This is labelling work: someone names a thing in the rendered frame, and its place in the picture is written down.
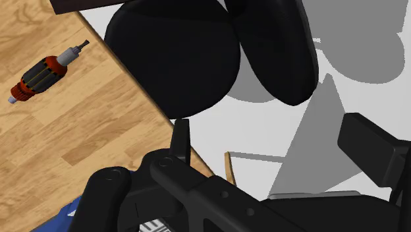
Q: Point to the wooden table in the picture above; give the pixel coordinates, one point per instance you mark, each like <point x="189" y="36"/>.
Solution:
<point x="80" y="128"/>

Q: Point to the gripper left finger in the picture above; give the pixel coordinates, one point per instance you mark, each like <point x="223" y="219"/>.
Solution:
<point x="179" y="192"/>

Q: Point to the red and black motor rotor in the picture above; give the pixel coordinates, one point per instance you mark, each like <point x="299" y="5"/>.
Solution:
<point x="41" y="75"/>

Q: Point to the black office chair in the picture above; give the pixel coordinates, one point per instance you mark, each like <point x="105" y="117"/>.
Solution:
<point x="173" y="58"/>

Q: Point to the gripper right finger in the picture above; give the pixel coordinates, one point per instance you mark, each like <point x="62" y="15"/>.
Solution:
<point x="372" y="151"/>

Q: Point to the blue flat box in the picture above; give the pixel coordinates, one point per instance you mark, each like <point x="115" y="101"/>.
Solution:
<point x="62" y="218"/>

